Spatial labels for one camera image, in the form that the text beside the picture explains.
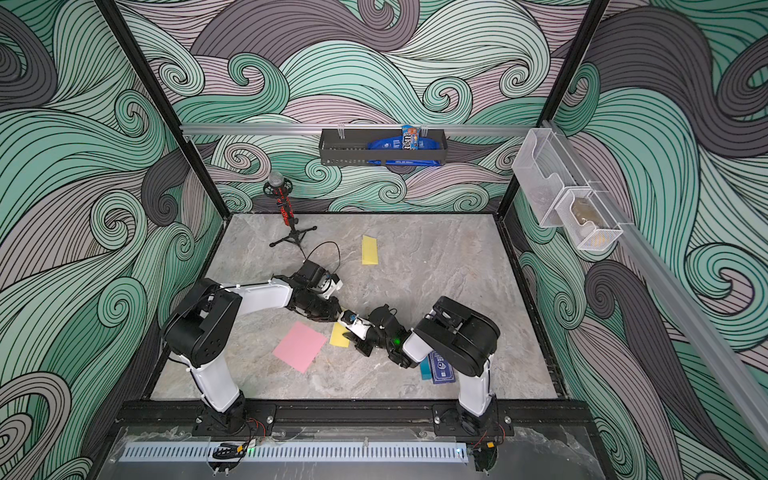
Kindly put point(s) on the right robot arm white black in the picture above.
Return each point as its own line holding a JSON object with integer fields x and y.
{"x": 464, "y": 338}

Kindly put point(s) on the black wall shelf basket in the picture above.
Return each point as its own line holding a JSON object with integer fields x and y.
{"x": 350, "y": 148}

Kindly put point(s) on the teal small card box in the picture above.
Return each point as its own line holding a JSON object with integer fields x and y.
{"x": 425, "y": 370}

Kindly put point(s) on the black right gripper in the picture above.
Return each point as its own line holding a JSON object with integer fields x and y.
{"x": 366, "y": 345}

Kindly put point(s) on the aluminium rail wall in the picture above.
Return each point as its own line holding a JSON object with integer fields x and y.
{"x": 305, "y": 129}
{"x": 745, "y": 393}

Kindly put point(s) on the clear plastic wall bin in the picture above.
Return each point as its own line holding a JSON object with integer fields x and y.
{"x": 545, "y": 170}

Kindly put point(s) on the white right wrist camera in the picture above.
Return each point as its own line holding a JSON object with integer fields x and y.
{"x": 354, "y": 323}

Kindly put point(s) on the light yellow square paper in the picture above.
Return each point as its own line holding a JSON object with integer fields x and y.
{"x": 369, "y": 251}

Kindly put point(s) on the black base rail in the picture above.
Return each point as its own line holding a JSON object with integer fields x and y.
{"x": 443, "y": 417}

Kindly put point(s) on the black vertical frame post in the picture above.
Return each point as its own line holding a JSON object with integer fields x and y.
{"x": 141, "y": 66}
{"x": 570, "y": 28}

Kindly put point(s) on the aluminium rail right wall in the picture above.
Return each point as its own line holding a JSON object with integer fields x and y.
{"x": 745, "y": 393}

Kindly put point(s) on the black vertical frame post left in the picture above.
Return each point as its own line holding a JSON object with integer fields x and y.
{"x": 141, "y": 66}

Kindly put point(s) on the black tripod mic stand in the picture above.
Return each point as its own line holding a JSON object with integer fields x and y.
{"x": 295, "y": 235}

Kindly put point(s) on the aluminium rail back wall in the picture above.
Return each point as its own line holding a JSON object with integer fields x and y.
{"x": 305, "y": 129}

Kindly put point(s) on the white perforated cable duct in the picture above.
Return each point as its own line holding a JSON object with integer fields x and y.
{"x": 313, "y": 452}

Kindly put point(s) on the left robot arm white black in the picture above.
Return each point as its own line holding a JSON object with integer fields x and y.
{"x": 200, "y": 327}

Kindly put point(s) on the dark blue card deck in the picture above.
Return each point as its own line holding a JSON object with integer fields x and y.
{"x": 441, "y": 371}

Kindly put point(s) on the blue snack package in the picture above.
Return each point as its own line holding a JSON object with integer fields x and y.
{"x": 410, "y": 139}

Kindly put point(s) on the small clear bin with items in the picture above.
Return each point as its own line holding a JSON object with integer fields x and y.
{"x": 587, "y": 221}

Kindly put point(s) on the pink square paper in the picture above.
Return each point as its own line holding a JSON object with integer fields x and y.
{"x": 300, "y": 347}

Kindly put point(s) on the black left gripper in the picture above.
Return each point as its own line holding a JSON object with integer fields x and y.
{"x": 329, "y": 316}

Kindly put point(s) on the black vertical frame post right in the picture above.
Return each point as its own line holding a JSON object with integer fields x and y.
{"x": 570, "y": 28}

